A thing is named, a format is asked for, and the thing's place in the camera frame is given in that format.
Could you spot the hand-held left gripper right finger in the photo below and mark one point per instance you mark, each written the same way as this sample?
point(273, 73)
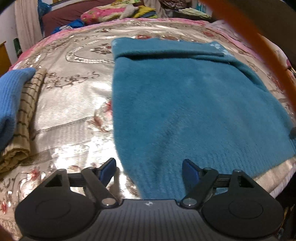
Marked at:
point(190, 170)

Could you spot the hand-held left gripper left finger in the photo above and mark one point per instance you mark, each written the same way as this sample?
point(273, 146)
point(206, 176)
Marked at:
point(106, 169)

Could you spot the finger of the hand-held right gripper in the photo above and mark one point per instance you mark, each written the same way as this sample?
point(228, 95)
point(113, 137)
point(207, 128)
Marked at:
point(293, 132)

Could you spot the teal knit sweater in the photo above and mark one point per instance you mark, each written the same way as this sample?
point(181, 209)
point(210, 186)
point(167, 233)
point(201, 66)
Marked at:
point(196, 111)

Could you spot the silver floral bedspread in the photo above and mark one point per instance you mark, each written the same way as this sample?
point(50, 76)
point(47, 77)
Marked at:
point(74, 92)

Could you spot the tan plaid folded cloth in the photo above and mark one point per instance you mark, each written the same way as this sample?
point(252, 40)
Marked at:
point(25, 115)

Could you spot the pink floral blanket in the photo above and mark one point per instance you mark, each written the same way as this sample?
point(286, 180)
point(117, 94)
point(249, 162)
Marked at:
point(245, 39)

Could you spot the dark furniture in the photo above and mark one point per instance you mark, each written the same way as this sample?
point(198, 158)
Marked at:
point(275, 18)

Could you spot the blue ribbed knit garment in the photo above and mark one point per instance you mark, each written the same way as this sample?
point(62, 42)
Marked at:
point(11, 99)

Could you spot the blue crumpled cloth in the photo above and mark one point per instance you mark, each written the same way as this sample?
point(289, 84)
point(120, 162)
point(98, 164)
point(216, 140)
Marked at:
point(69, 25)

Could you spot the wooden cabinet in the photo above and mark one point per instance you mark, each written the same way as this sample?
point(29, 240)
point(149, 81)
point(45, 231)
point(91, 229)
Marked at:
point(4, 60)

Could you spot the green bottle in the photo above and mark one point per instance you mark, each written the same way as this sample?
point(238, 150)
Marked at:
point(18, 47)

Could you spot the pink floral pillow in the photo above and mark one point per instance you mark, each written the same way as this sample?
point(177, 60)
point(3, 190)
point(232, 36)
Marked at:
point(104, 15)

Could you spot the pale green folded cloth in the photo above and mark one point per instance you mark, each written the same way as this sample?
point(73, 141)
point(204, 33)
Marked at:
point(194, 12)

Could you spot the maroon sofa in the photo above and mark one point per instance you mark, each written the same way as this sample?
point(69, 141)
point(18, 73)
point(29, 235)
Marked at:
point(62, 19)

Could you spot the grey cloth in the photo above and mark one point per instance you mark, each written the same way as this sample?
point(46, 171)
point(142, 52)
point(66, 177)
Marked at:
point(129, 10)

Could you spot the yellow folded cloth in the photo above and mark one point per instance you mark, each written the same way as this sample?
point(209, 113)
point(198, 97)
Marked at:
point(145, 11)

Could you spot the brown floral bundle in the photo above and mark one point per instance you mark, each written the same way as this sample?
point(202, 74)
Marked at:
point(175, 3)

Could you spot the beige curtain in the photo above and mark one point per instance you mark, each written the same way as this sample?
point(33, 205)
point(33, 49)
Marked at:
point(29, 20)

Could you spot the blue plastic bag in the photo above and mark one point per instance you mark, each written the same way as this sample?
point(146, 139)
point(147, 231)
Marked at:
point(43, 7)

